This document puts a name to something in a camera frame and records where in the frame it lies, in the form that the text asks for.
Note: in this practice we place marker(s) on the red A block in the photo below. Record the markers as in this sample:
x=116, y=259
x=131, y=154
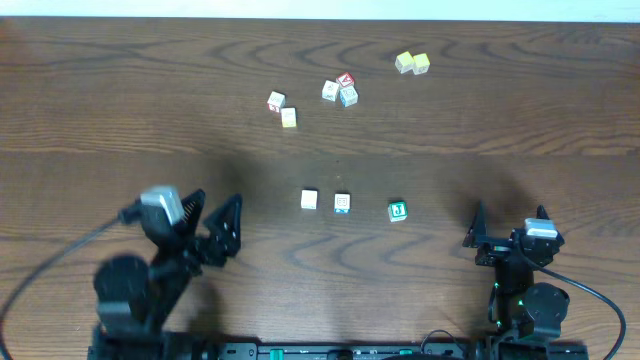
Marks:
x=345, y=80

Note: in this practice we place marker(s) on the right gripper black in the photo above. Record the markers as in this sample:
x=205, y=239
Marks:
x=495, y=251

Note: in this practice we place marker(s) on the green J block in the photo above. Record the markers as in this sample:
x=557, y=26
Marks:
x=397, y=211

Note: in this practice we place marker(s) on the plain white block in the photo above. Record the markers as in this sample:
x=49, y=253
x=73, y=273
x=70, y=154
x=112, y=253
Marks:
x=309, y=199

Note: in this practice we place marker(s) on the yellow block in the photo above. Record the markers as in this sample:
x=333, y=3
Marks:
x=288, y=117
x=404, y=62
x=421, y=64

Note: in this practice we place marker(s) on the yellow block far left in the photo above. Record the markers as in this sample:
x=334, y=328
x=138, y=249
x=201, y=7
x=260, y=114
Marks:
x=404, y=62

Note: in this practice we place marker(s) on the white red block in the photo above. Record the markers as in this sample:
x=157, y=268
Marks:
x=276, y=102

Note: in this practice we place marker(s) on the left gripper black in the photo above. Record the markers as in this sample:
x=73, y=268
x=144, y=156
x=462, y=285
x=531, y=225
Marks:
x=193, y=259

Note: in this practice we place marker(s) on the yellow block far right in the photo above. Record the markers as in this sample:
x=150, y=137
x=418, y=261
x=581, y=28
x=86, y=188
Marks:
x=421, y=64

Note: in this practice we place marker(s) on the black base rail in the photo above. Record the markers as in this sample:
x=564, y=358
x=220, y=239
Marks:
x=253, y=351

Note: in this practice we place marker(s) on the blue X block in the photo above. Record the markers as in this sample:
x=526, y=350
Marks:
x=342, y=203

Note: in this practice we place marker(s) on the blue block in cluster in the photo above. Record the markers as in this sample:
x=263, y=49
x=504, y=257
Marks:
x=348, y=96

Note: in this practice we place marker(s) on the white block in cluster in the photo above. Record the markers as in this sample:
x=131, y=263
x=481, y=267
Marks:
x=330, y=91

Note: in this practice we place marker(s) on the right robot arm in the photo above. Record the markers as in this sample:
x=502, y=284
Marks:
x=527, y=314

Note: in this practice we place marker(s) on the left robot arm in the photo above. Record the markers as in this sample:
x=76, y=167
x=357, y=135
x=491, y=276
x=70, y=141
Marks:
x=135, y=297

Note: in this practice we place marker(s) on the yellow block near centre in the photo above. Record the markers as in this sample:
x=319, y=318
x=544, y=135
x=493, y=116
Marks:
x=288, y=117

